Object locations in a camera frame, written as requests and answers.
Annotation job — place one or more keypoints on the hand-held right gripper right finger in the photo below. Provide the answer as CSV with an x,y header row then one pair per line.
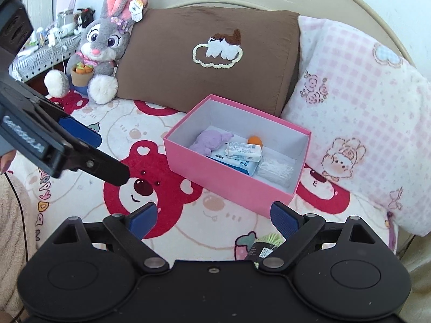
x,y
284,222

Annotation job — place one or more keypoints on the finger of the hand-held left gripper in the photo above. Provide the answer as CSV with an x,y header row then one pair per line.
x,y
104,170
80,129

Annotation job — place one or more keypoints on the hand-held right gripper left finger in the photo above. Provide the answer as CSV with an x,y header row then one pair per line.
x,y
144,218

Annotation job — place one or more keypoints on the green yarn ball black label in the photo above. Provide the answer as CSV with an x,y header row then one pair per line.
x,y
266,244

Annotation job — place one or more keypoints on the clear floss pick box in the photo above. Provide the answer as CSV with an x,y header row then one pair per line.
x,y
276,171

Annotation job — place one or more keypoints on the blue white wipes packet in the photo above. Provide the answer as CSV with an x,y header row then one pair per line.
x,y
235,165

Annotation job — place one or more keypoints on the pink cardboard box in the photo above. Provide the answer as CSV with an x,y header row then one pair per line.
x,y
208,178

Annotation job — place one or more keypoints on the white tissue packet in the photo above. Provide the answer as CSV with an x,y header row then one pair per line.
x,y
244,151

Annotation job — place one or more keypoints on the small orange toy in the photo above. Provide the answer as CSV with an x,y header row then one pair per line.
x,y
255,140

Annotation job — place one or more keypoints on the purple plush toy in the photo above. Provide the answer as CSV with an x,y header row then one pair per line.
x,y
207,143

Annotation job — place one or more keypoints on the person's left forearm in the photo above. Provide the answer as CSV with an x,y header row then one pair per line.
x,y
13,242

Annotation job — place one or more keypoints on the person's left hand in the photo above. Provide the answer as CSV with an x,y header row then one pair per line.
x,y
6,163

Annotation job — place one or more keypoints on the printed bear blanket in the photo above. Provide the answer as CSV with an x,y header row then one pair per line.
x,y
111,131

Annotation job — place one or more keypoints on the bedside table patterned cloth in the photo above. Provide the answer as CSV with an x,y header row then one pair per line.
x,y
37,57

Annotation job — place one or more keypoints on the grey rabbit plush toy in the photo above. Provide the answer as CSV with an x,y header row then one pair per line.
x,y
101,40

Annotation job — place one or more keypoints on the brown embroidered pillow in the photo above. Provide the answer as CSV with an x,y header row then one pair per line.
x,y
175,74

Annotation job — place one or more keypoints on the small dark plush dog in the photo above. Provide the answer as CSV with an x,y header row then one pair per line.
x,y
82,18

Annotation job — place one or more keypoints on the pink checked pillow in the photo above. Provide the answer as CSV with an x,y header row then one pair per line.
x,y
363,107

